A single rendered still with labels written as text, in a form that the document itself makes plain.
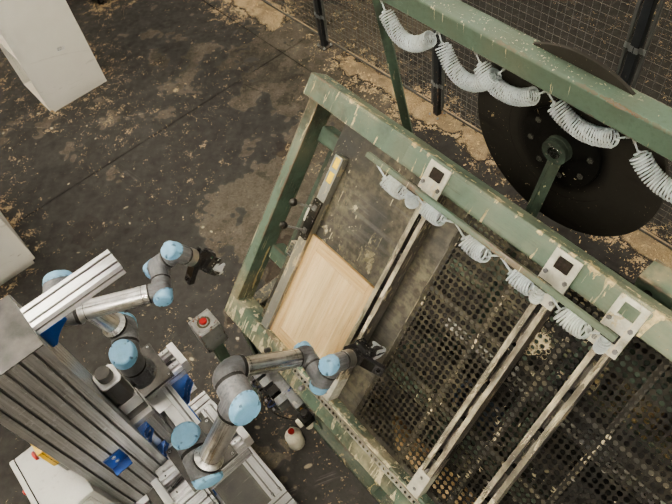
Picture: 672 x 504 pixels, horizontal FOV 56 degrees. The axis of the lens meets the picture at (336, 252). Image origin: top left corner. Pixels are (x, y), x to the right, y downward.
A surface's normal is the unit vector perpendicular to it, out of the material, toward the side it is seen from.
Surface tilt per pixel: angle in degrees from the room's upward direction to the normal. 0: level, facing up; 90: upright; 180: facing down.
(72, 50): 90
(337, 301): 51
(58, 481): 0
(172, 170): 0
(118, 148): 0
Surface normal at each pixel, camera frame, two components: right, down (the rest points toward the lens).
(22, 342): -0.11, -0.58
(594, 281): -0.66, 0.08
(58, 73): 0.66, 0.56
